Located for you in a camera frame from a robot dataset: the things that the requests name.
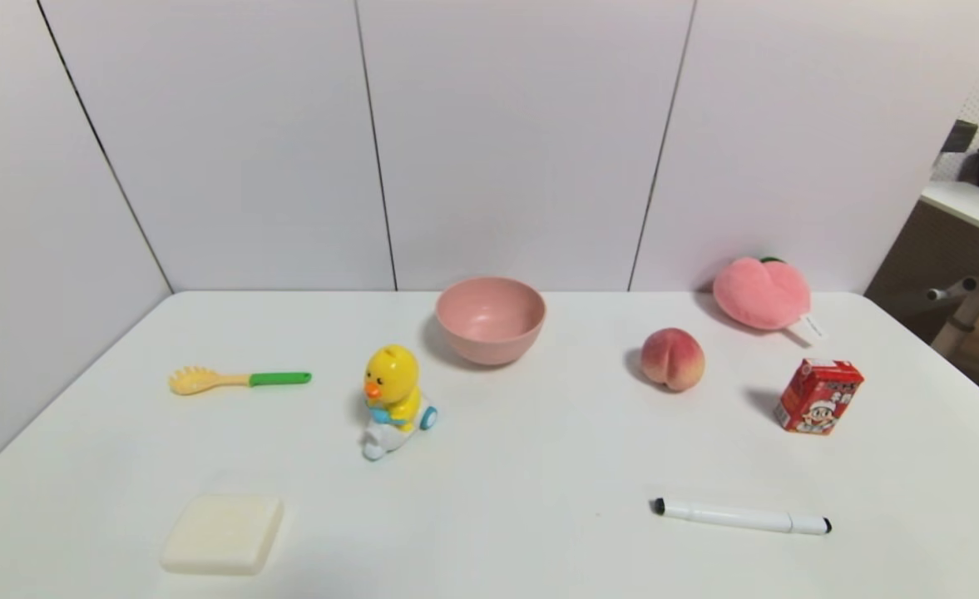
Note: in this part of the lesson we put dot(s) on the yellow duck toy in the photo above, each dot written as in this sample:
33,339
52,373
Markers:
391,376

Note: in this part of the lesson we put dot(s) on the pink bowl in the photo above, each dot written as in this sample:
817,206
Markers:
489,337

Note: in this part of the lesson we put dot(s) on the peach fruit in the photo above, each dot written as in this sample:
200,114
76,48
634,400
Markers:
672,359

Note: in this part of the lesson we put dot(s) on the pink plush peach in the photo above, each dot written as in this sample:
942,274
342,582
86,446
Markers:
759,293

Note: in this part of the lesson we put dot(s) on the white marker pen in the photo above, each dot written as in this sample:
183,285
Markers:
739,517

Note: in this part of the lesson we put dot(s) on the red milk carton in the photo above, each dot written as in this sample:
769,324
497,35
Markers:
818,398

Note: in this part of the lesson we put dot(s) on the white soap bar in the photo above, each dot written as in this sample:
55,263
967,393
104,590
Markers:
221,534

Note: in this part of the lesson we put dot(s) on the white side desk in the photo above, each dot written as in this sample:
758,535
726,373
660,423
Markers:
967,204

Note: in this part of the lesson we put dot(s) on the grey pegboard holder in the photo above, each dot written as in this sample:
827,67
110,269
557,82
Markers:
960,136

